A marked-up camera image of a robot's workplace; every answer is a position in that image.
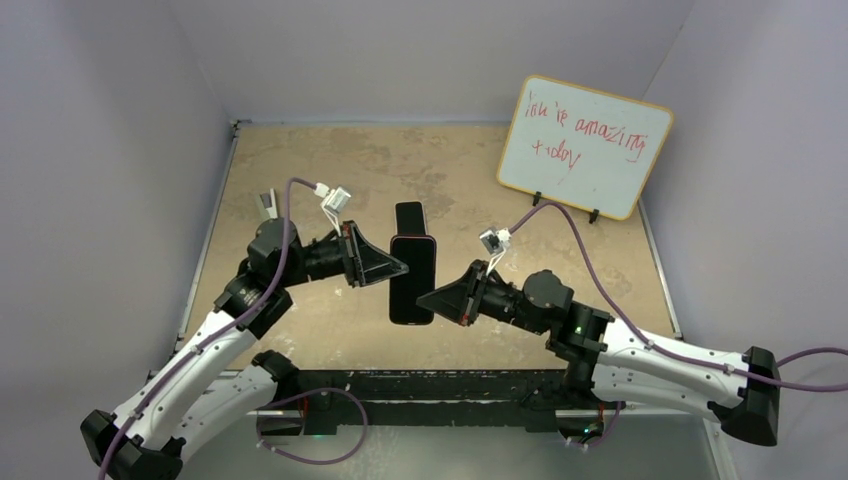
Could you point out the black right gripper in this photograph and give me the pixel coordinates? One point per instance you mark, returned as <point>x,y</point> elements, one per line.
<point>461,301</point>

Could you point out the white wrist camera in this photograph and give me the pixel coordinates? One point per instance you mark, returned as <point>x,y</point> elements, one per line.
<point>333,201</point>
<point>496,242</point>

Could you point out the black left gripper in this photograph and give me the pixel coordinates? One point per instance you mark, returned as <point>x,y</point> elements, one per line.
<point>362,262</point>

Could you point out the whiteboard with yellow frame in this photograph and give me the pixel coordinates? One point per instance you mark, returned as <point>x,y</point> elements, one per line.
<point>582,147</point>

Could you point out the black phone case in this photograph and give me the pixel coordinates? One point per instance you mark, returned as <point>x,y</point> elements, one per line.
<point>392,278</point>

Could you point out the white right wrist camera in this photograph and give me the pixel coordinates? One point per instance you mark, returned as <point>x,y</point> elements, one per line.
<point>496,242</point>

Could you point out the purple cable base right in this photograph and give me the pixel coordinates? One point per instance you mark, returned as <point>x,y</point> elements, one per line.
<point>596,432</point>

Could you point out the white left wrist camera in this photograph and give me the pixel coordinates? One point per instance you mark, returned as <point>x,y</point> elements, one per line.
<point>333,201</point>

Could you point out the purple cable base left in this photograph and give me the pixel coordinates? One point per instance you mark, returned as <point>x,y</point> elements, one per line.
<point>316,424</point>

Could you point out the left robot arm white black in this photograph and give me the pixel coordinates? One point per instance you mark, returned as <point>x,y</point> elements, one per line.
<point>154,433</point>

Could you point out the black mounting base bar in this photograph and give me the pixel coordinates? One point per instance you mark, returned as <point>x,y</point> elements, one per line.
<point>538,401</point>

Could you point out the purple cable base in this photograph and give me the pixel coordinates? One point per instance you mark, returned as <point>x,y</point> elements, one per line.
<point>316,424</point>
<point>596,432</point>

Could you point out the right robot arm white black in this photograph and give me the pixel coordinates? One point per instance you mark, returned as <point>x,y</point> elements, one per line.
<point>608,361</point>

